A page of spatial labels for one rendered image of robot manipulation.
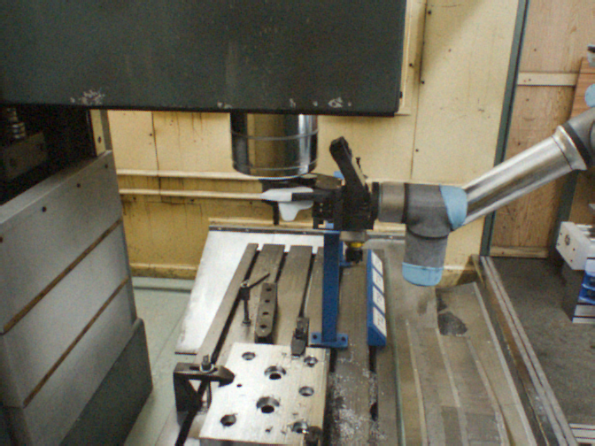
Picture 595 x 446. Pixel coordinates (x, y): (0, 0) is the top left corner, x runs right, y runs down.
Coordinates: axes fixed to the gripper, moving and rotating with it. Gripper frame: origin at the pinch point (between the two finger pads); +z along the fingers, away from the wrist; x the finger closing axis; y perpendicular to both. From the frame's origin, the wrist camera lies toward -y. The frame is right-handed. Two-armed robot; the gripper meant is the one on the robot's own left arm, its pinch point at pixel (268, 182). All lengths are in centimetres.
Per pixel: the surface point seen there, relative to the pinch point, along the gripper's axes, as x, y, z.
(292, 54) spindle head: -12.5, -24.3, -5.2
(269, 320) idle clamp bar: 24, 47, 3
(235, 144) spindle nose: -5.6, -8.4, 4.8
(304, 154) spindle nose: -5.4, -7.4, -6.8
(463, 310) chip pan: 83, 76, -61
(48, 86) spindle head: -12.4, -17.8, 32.7
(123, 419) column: 13, 76, 41
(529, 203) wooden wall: 258, 98, -138
